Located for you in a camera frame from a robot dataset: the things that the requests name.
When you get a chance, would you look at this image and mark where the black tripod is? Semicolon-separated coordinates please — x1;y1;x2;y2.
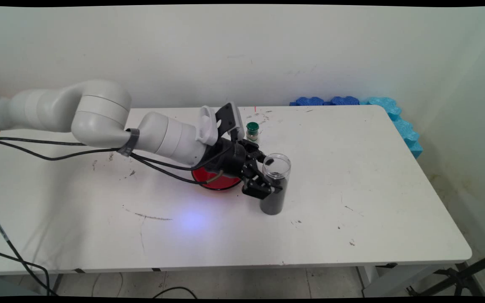
407;249;485;296

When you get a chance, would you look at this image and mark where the dark blue foam piece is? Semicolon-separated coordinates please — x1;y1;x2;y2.
290;97;325;106
330;96;360;106

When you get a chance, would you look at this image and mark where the black camera cable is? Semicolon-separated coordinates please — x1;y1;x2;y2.
0;136;232;171

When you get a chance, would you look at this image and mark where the black curved floor cable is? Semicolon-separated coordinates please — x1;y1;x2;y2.
153;287;197;298

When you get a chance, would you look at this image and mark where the white table leg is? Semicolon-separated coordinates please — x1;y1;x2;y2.
357;264;442;297

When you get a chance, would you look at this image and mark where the black and white wrist camera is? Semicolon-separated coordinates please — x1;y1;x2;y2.
215;102;246;142

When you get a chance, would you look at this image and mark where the light blue foam mat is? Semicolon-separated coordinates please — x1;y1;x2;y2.
360;97;423;159

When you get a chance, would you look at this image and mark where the clear jar of black grains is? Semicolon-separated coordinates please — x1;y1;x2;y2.
259;153;292;215

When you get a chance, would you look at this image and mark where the green capped spice bottle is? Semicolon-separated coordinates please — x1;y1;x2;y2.
245;122;260;144

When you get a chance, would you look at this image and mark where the grey table leg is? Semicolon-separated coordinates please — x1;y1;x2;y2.
50;274;64;296

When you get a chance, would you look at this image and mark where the red bowl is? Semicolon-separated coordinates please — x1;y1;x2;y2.
191;166;243;191

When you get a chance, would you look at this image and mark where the grey velcro strap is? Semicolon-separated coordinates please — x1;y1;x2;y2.
118;128;140;157

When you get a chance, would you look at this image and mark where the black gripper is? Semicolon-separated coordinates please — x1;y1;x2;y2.
217;140;283;200

